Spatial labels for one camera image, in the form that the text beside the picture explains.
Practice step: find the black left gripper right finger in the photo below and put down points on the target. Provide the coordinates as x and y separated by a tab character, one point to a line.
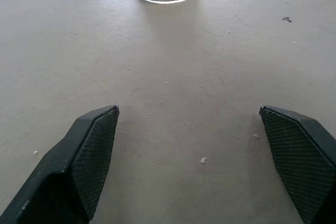
296	155

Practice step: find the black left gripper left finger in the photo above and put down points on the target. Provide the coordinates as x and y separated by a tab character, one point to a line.
78	161

